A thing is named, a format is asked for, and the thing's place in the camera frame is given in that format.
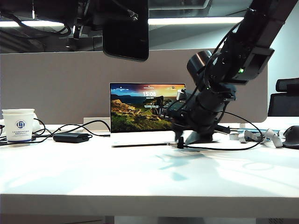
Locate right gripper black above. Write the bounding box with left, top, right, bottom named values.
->
left=163, top=102, right=231, bottom=147

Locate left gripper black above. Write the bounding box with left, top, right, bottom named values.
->
left=72, top=0, right=139, bottom=39

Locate black phone charger cable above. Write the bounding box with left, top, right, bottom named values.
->
left=168, top=111, right=266, bottom=151

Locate black smartphone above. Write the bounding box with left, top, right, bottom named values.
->
left=102, top=0, right=150, bottom=62

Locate white open laptop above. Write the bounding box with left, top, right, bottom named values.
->
left=109, top=82, right=221, bottom=147

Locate white ceiling light strip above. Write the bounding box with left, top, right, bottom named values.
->
left=0, top=17, right=245, bottom=28

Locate teal flat card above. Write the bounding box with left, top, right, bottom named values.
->
left=240, top=128, right=280, bottom=137

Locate black office chair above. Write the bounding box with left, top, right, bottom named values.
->
left=267, top=78, right=299, bottom=117

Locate black computer mouse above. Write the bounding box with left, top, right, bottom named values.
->
left=281, top=125, right=299, bottom=150

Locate black power adapter brick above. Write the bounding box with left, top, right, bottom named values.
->
left=53, top=132, right=91, bottom=144

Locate white paper cup blue logo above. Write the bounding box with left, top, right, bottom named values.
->
left=2, top=113, right=35, bottom=144

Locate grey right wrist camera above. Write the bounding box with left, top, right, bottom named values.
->
left=175, top=88, right=188, bottom=101

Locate black laptop power cable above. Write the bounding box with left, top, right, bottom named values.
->
left=0, top=118, right=111, bottom=147

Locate grey lanyard with badge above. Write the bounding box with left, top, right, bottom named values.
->
left=230, top=128, right=283, bottom=149

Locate thin black cable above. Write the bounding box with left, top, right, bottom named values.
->
left=57, top=119, right=111, bottom=133

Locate silver partition bracket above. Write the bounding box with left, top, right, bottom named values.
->
left=83, top=117, right=111, bottom=128

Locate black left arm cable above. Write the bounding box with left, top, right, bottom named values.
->
left=0, top=11, right=72, bottom=39

